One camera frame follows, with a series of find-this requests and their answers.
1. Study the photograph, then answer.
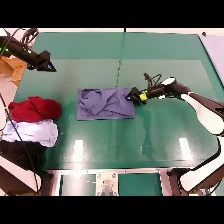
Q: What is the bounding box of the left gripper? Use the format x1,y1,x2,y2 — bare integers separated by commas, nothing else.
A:
27,50,57,73

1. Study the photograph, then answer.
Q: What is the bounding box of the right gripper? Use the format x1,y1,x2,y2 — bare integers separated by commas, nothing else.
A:
125,86,150,106

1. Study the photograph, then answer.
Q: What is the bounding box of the purple shirt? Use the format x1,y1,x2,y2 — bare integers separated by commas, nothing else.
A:
76,87,137,121

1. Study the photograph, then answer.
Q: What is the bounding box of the red garment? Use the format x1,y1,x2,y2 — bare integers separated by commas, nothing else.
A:
8,95,63,124

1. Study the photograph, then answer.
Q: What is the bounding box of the pale lilac garment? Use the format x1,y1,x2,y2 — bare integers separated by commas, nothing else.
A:
1,119,60,149

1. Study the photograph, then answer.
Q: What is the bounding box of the black garment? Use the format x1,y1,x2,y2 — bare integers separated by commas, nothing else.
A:
0,140,48,173

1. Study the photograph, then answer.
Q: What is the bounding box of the black cable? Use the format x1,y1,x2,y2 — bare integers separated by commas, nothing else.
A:
0,94,40,197

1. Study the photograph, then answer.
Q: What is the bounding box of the silver frame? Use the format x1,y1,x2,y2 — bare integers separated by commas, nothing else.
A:
45,167,175,197

